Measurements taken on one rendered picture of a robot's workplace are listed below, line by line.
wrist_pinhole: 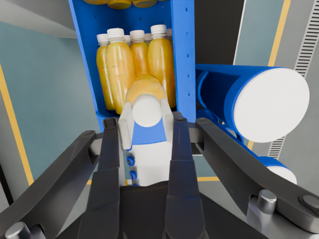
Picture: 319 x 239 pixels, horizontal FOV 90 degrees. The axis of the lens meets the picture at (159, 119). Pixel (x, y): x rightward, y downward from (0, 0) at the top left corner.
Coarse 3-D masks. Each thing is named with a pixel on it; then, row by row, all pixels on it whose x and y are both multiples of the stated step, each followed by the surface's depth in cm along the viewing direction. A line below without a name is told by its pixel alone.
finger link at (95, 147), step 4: (120, 132) 15; (100, 136) 14; (120, 136) 15; (96, 140) 13; (100, 140) 13; (120, 140) 14; (92, 144) 13; (96, 144) 13; (100, 144) 13; (88, 148) 13; (92, 148) 13; (96, 148) 13; (100, 148) 14; (88, 152) 13; (92, 152) 13; (96, 152) 14
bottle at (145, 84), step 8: (136, 80) 27; (144, 80) 25; (152, 80) 25; (136, 88) 23; (144, 88) 23; (152, 88) 23; (160, 88) 24; (128, 96) 24; (136, 96) 22; (152, 96) 22; (160, 96) 23; (160, 104) 22
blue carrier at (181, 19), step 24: (72, 0) 34; (168, 0) 47; (192, 0) 34; (96, 24) 45; (120, 24) 50; (144, 24) 52; (168, 24) 49; (192, 24) 35; (96, 48) 46; (192, 48) 36; (96, 72) 46; (192, 72) 38; (96, 96) 44; (192, 96) 39; (192, 120) 41; (144, 144) 36
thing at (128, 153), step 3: (126, 150) 72; (126, 153) 72; (129, 153) 70; (132, 156) 69; (135, 159) 70; (129, 165) 74; (129, 168) 75; (132, 168) 73; (135, 171) 71; (132, 180) 77; (135, 180) 75; (132, 183) 78; (135, 183) 75
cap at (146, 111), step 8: (144, 96) 21; (136, 104) 20; (144, 104) 20; (152, 104) 20; (136, 112) 20; (144, 112) 20; (152, 112) 20; (160, 112) 20; (136, 120) 20; (144, 120) 21; (152, 120) 21
